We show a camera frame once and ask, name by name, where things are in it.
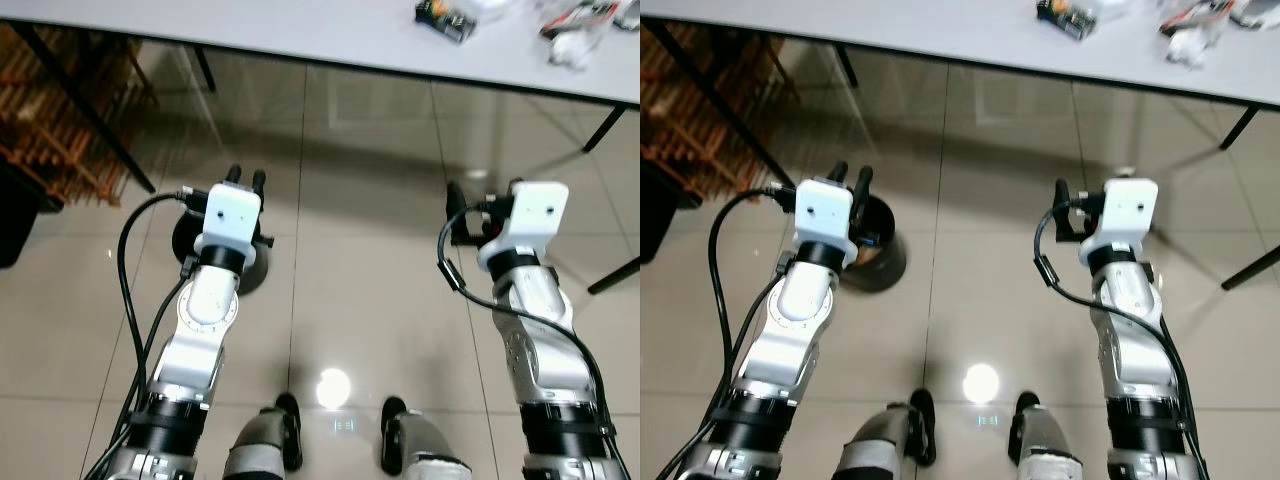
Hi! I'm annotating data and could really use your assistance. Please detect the black snack packet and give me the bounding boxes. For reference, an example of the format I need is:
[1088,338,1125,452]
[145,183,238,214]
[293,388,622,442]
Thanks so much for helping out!
[415,0,479,45]
[1036,0,1101,42]

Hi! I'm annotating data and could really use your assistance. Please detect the black round rubbish bin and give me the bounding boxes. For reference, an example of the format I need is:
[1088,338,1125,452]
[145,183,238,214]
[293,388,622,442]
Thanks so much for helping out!
[172,208,273,297]
[840,195,909,294]

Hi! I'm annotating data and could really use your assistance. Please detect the black metal bar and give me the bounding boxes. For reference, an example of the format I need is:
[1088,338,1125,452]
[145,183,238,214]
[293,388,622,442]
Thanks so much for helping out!
[588,257,641,296]
[1221,240,1280,292]

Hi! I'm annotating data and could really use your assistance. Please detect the brown wooden rack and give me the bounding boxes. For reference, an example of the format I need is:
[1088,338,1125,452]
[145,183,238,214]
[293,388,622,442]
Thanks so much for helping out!
[640,20,801,201]
[0,22,156,206]

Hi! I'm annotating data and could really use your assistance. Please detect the black container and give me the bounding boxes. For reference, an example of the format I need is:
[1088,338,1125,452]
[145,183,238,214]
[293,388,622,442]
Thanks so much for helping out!
[640,160,703,266]
[0,160,64,269]

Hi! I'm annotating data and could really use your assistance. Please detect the robot left leg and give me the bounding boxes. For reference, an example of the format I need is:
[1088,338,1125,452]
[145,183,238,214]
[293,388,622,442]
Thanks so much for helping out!
[222,393,304,480]
[835,390,938,480]

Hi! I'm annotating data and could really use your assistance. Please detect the robot leg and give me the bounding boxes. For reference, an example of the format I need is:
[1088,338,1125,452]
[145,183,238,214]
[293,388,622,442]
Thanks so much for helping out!
[835,390,938,480]
[222,393,304,480]
[380,397,471,480]
[1008,392,1086,480]

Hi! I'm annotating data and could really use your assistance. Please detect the red black wrapper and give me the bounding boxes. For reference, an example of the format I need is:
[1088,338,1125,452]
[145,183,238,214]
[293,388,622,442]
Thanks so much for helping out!
[1160,0,1237,39]
[539,0,621,41]

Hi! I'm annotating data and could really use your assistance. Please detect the robot right leg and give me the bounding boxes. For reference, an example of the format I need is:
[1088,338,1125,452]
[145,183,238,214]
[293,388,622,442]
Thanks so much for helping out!
[380,397,471,480]
[1008,392,1086,480]

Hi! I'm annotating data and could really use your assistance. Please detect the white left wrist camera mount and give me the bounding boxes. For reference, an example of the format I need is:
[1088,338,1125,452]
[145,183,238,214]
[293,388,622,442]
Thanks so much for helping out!
[795,177,859,269]
[193,183,263,263]

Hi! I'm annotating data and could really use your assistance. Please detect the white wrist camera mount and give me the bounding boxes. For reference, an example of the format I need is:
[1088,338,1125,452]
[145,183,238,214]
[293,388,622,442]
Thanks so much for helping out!
[193,183,263,263]
[1078,178,1159,266]
[795,177,859,269]
[478,182,569,273]

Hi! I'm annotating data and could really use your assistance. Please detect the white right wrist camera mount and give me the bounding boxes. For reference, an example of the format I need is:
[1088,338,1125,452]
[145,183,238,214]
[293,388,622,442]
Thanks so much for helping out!
[478,182,569,273]
[1078,178,1159,266]

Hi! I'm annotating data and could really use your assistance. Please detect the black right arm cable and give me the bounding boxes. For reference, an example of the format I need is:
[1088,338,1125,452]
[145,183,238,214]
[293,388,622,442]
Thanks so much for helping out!
[1034,195,1211,480]
[437,198,631,480]

